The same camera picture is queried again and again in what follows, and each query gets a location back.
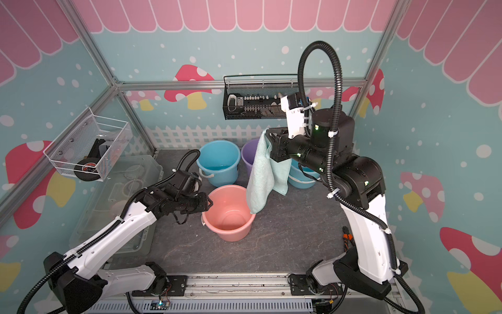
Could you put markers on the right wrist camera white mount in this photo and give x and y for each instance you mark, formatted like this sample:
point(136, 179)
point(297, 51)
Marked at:
point(295, 114)

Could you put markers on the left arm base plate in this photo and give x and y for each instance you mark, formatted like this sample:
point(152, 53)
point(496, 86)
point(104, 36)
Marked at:
point(168, 286)

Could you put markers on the left blue bucket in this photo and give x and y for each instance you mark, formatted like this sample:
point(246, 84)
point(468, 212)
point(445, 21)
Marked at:
point(218, 162)

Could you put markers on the black tape dispenser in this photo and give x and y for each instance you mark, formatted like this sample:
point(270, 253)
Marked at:
point(87, 169)

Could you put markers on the pink plastic bucket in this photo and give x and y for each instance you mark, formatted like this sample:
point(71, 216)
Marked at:
point(229, 217)

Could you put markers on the blue bucket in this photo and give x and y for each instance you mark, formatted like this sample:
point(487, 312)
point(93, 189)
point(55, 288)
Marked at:
point(302, 177)
point(218, 162)

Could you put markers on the purple bucket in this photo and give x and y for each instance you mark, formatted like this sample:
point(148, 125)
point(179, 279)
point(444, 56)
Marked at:
point(248, 153)

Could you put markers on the right blue bucket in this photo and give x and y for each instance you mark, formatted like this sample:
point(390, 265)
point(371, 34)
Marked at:
point(302, 177)

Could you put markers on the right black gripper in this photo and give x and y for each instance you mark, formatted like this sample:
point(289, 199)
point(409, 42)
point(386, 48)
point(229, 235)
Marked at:
point(280, 143)

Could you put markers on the clear plastic storage box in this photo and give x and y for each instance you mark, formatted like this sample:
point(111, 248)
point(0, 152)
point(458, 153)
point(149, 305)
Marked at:
point(130, 174)

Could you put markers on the white wire basket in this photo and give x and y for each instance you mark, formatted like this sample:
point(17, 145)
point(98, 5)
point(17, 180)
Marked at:
point(75, 142)

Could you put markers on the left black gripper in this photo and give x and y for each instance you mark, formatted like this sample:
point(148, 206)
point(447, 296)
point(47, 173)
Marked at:
point(202, 203)

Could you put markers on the light green cloth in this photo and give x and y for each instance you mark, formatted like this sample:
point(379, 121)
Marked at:
point(267, 175)

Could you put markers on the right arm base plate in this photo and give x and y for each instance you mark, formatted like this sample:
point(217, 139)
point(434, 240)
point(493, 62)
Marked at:
point(304, 285)

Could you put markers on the black wire mesh basket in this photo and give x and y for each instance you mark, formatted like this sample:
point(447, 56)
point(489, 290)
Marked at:
point(262, 95)

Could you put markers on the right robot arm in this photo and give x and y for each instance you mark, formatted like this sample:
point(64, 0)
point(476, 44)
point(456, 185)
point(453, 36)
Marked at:
point(371, 264)

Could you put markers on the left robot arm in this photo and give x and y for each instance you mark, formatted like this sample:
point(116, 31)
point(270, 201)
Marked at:
point(78, 279)

